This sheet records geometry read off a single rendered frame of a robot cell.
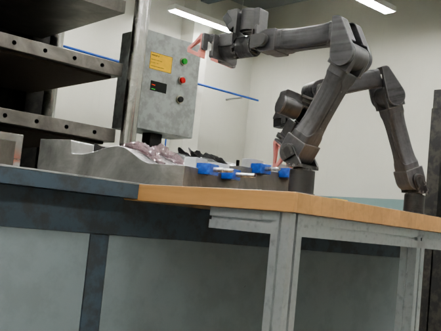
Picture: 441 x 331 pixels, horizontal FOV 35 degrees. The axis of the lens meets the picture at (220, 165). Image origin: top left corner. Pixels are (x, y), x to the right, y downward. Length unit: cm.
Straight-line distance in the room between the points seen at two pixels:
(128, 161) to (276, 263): 56
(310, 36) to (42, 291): 87
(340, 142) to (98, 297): 866
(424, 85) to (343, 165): 158
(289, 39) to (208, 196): 51
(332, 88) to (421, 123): 782
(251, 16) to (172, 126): 108
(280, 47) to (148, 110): 112
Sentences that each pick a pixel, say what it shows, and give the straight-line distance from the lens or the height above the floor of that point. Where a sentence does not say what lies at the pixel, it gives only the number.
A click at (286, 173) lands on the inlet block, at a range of 205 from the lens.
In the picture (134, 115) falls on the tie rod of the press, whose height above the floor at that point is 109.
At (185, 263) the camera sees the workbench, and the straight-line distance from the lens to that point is 183.
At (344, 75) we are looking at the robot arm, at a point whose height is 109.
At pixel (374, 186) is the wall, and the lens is 975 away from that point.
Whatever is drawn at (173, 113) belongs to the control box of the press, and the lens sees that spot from 291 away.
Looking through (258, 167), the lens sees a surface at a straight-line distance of 198.
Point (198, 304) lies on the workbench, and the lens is 188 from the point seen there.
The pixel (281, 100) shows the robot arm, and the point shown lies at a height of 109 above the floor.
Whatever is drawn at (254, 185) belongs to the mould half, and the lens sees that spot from 200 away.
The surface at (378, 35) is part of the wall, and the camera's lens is 1021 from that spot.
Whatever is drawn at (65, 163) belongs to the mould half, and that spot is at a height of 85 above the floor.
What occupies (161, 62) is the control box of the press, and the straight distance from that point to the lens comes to 289.
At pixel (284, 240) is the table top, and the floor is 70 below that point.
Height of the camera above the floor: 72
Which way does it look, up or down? 5 degrees up
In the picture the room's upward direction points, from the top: 6 degrees clockwise
